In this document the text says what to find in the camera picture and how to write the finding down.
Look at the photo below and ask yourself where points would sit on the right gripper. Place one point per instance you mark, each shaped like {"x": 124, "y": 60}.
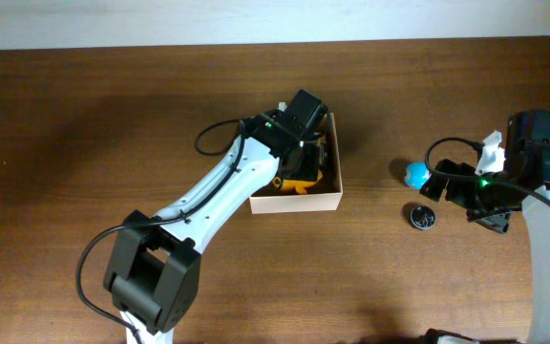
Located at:
{"x": 447, "y": 182}

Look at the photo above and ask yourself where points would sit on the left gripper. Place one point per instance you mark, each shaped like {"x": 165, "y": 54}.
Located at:
{"x": 307, "y": 165}

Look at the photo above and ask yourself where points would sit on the black round cap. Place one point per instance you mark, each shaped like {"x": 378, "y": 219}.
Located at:
{"x": 422, "y": 217}

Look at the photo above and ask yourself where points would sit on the blue ball with eyes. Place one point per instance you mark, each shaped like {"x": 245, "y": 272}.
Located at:
{"x": 416, "y": 175}

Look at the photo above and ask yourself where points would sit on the orange toy animal figure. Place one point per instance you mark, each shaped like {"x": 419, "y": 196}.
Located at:
{"x": 300, "y": 183}

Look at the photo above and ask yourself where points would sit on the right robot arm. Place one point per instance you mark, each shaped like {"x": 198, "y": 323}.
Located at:
{"x": 512, "y": 175}

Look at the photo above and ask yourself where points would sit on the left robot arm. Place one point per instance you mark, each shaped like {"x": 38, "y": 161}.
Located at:
{"x": 154, "y": 269}

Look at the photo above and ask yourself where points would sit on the open beige cardboard box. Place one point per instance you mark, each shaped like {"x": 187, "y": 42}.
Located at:
{"x": 324, "y": 196}

